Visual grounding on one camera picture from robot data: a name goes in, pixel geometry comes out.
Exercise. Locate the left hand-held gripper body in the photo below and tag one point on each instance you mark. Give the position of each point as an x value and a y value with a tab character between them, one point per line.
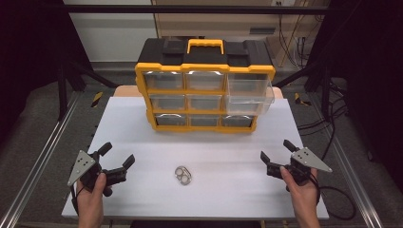
85	164

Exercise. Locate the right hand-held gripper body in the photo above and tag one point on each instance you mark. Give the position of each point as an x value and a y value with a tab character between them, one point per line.
309	159

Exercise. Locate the clear plastic drawer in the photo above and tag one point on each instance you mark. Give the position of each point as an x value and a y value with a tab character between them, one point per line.
250	95

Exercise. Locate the person's right hand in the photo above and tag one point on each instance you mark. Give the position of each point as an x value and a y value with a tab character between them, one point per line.
302	193

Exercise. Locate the person's left hand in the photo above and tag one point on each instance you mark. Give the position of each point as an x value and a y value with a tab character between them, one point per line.
92	199

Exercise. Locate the yellow and black floor tape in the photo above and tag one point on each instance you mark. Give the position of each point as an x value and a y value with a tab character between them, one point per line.
299	99
97	99

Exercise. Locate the black metal stand strut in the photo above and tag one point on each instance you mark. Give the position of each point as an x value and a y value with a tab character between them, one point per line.
326	88
63	91

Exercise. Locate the set of closed clear drawers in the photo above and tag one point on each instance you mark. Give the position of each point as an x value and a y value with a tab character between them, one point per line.
168	102

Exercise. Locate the black curtain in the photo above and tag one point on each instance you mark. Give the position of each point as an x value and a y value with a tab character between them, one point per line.
370	79
28	47

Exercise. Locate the yellow and black organizer box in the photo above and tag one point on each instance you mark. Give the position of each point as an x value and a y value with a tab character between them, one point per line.
206	55

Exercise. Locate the light wooden cabinet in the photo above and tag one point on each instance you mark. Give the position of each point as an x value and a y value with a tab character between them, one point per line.
215	22

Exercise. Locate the aluminium frame rail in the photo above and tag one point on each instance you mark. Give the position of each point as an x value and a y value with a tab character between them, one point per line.
358	190
38	158

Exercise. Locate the white wall panel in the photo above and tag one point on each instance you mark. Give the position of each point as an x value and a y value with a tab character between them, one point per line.
111	34

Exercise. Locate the black horizontal frame bar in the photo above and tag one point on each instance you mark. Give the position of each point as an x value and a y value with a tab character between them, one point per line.
190	9

